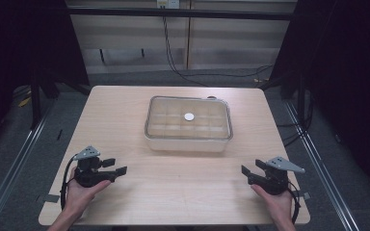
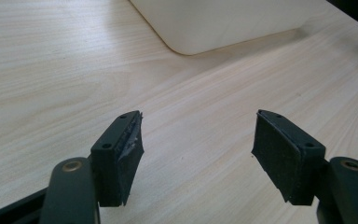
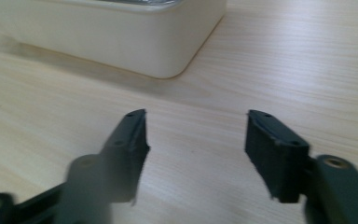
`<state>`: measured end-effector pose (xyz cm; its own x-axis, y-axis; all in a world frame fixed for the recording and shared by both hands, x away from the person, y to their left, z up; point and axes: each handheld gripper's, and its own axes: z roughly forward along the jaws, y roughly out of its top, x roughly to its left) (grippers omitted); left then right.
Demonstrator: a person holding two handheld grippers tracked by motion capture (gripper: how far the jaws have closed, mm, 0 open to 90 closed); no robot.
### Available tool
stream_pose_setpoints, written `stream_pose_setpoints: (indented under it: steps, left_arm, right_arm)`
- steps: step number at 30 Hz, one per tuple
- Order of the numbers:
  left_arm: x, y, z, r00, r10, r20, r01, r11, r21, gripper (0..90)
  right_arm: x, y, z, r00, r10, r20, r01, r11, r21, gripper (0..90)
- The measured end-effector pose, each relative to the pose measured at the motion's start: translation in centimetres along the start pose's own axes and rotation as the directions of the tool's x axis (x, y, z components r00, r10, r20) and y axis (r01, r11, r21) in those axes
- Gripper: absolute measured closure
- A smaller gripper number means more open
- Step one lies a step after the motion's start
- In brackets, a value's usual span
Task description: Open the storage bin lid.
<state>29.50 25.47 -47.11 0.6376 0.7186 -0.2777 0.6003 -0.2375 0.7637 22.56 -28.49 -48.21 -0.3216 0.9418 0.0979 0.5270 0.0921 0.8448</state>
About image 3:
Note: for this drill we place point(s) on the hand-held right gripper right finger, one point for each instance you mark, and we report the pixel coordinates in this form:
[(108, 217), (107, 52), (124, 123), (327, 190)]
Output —
[(279, 158)]

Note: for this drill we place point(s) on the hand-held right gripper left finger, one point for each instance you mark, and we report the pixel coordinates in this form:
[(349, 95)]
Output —
[(121, 161)]

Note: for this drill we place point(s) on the cream plastic container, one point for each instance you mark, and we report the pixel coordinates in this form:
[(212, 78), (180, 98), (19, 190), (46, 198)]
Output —
[(121, 34)]

